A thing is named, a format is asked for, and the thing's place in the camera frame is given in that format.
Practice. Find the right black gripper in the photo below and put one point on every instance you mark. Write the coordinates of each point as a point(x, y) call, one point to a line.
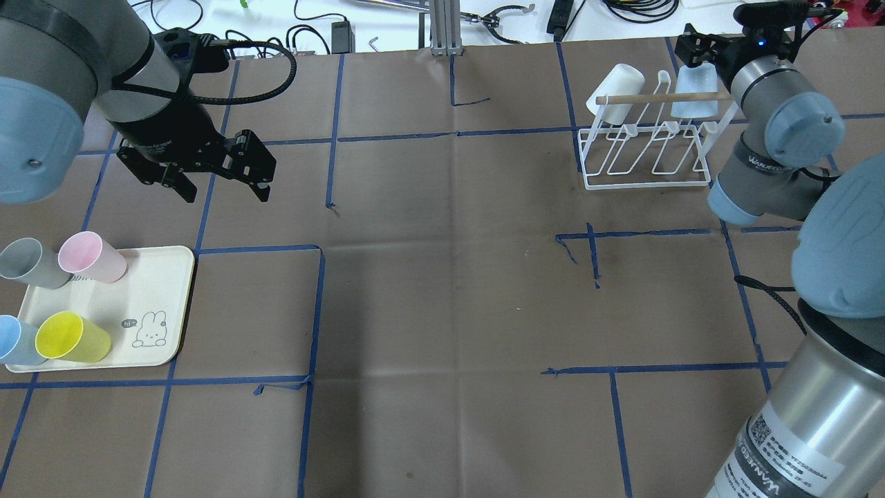
point(723, 57)

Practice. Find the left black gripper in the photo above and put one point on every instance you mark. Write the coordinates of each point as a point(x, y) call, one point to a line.
point(160, 126)

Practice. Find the light blue cup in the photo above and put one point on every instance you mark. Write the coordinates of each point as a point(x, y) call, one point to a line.
point(18, 345)
point(695, 80)

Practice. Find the white plastic cup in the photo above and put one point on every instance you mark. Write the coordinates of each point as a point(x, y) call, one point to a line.
point(621, 80)

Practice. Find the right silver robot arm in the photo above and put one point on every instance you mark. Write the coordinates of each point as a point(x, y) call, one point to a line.
point(819, 432)

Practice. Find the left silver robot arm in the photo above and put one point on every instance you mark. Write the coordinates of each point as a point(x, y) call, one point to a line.
point(61, 59)

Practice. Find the pink plastic cup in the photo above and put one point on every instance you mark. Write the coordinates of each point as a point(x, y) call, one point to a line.
point(88, 255)

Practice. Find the grey plastic cup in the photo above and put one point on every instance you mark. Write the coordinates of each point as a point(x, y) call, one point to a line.
point(29, 261)

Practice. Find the yellow plastic cup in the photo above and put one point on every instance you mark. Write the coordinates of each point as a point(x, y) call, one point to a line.
point(67, 335)

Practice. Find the cream serving tray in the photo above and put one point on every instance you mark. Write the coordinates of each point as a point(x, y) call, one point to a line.
point(144, 312)

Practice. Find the black power adapter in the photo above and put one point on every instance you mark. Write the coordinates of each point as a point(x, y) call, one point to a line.
point(342, 37)

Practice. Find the white wire cup rack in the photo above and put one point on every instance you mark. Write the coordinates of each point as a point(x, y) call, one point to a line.
point(652, 149)

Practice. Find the aluminium frame post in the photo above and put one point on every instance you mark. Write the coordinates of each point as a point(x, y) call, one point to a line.
point(445, 29)

